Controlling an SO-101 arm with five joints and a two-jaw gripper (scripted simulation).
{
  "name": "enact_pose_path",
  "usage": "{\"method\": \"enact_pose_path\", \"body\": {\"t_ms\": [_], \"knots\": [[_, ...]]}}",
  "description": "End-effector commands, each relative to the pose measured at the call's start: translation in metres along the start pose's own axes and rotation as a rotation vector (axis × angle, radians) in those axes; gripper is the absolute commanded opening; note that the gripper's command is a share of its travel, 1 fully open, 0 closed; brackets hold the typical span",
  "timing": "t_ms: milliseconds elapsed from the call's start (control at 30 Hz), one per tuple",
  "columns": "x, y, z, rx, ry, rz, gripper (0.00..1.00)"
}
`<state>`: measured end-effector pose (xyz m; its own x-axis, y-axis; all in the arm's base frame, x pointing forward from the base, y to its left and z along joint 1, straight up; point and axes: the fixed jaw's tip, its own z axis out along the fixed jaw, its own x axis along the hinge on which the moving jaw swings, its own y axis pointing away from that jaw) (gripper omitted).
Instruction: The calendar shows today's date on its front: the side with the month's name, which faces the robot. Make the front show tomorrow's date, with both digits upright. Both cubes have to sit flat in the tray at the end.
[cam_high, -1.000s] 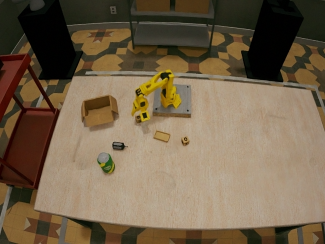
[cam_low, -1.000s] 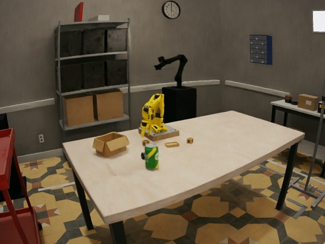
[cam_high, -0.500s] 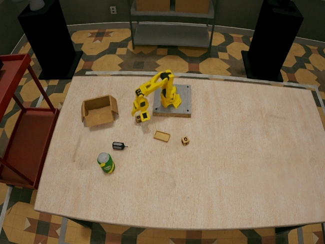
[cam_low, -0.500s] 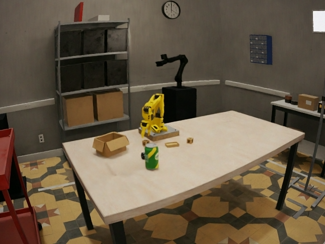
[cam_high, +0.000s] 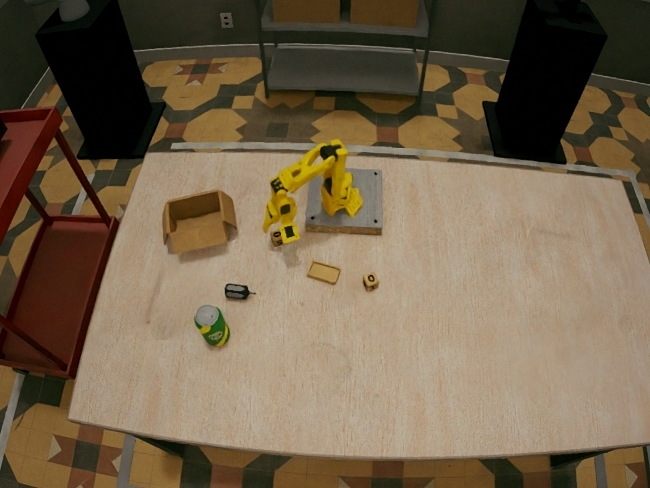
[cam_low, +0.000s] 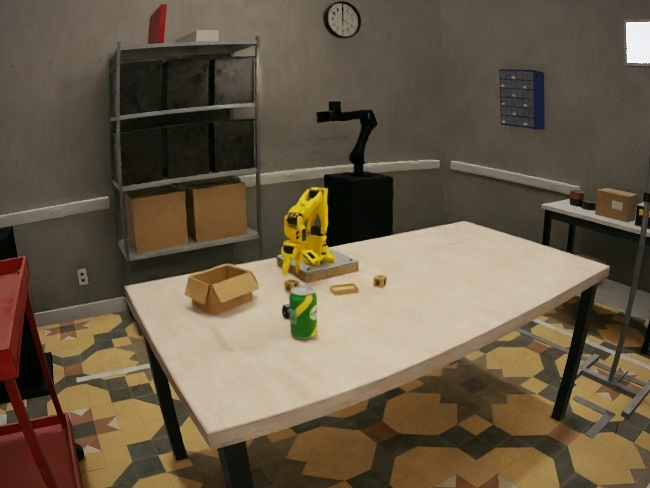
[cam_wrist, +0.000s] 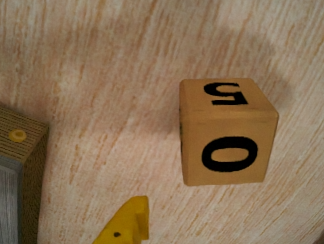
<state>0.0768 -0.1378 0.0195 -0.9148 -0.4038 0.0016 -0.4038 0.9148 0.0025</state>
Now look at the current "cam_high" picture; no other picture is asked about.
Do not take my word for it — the green soda can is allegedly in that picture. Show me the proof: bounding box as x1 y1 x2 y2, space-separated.
194 304 230 347

